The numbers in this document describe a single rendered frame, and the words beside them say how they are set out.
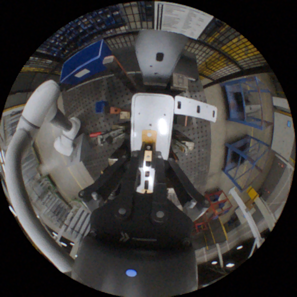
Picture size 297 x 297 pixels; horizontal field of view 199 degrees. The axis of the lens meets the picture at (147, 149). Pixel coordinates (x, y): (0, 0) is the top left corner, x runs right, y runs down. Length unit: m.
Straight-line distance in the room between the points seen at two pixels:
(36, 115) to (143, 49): 0.41
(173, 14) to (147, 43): 0.29
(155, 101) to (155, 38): 0.33
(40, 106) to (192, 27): 0.67
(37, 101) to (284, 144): 8.23
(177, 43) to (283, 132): 7.64
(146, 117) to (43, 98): 0.50
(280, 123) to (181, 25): 7.47
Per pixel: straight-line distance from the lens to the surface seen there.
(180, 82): 0.45
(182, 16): 0.51
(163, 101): 0.47
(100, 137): 0.30
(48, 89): 0.44
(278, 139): 7.86
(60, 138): 0.97
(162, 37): 0.23
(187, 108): 0.50
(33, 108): 0.43
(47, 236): 0.24
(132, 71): 0.51
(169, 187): 0.65
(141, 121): 0.46
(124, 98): 0.81
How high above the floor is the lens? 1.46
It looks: 67 degrees down
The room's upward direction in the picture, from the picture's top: 173 degrees counter-clockwise
